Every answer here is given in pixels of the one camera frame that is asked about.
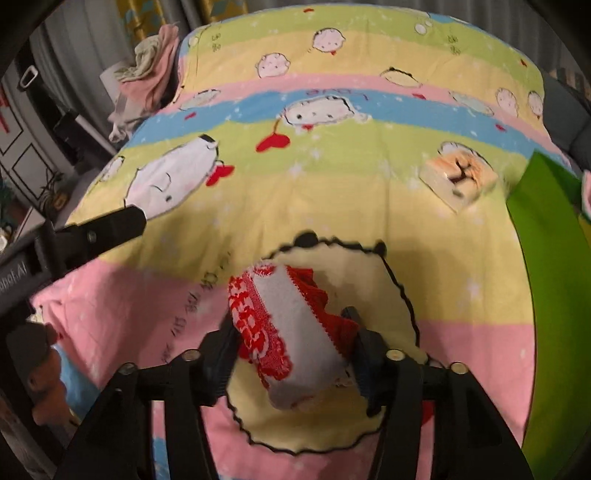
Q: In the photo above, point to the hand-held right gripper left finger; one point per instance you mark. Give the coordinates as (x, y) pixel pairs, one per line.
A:
(226, 360)

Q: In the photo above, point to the yellow patterned curtain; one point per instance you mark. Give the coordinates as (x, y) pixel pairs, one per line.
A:
(134, 14)

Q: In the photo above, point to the pink towel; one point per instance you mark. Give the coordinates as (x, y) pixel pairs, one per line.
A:
(157, 78)

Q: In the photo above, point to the red white knitted cloth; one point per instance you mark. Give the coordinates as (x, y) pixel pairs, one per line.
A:
(286, 332)

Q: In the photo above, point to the white panelled door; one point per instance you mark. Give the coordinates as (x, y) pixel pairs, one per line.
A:
(23, 152)

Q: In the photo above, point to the person's left hand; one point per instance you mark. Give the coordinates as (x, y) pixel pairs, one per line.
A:
(48, 387)

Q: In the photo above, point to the white grey cloth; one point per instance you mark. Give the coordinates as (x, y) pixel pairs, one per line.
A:
(122, 115)

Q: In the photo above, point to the patterned pillow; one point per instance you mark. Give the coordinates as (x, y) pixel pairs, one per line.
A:
(570, 78)

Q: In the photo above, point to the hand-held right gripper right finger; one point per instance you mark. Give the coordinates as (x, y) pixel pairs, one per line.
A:
(364, 369)

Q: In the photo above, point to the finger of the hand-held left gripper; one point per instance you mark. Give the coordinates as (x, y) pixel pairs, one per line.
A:
(101, 235)

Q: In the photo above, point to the pale green cloth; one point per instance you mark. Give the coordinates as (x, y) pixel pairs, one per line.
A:
(147, 57)

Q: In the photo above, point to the potted plant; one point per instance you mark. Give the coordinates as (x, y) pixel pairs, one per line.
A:
(53, 194)

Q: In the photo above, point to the cartoon printed bedsheet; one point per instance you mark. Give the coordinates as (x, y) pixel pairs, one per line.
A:
(346, 207)

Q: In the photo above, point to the grey sofa cushions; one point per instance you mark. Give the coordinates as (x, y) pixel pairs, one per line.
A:
(561, 120)

